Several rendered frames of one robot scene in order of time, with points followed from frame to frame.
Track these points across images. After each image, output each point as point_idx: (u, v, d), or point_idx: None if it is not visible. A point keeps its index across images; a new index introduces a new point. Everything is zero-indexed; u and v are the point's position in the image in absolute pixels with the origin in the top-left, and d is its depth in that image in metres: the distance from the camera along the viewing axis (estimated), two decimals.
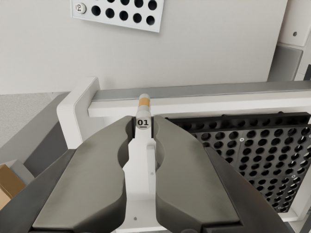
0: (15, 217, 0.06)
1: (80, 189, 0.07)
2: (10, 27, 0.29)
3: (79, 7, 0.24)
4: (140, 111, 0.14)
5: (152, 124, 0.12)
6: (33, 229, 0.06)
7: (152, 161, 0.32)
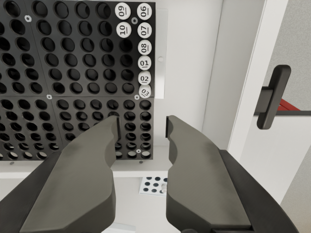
0: None
1: (68, 191, 0.07)
2: (245, 158, 0.43)
3: None
4: (141, 56, 0.18)
5: (167, 124, 0.12)
6: None
7: (158, 81, 0.25)
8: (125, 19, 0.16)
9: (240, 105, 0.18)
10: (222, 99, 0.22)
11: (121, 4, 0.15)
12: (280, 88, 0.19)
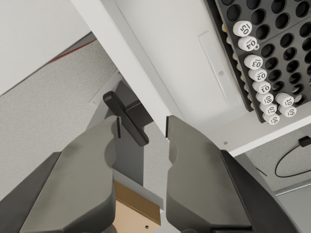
0: None
1: (68, 191, 0.07)
2: None
3: (251, 44, 0.16)
4: (264, 88, 0.19)
5: (167, 124, 0.12)
6: None
7: (214, 52, 0.23)
8: (284, 107, 0.20)
9: (168, 113, 0.18)
10: (161, 88, 0.20)
11: (291, 115, 0.20)
12: (135, 133, 0.20)
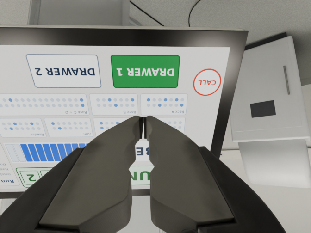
0: (22, 213, 0.06)
1: (86, 188, 0.07)
2: None
3: None
4: None
5: (145, 125, 0.12)
6: (40, 227, 0.06)
7: None
8: None
9: None
10: None
11: None
12: None
